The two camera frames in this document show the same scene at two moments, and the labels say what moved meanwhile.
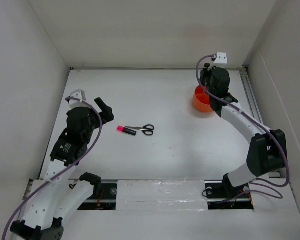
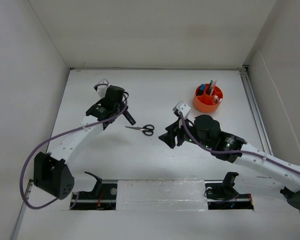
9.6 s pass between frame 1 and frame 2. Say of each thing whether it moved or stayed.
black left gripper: moved
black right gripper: moved
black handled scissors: stayed
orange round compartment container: stayed
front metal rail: stayed
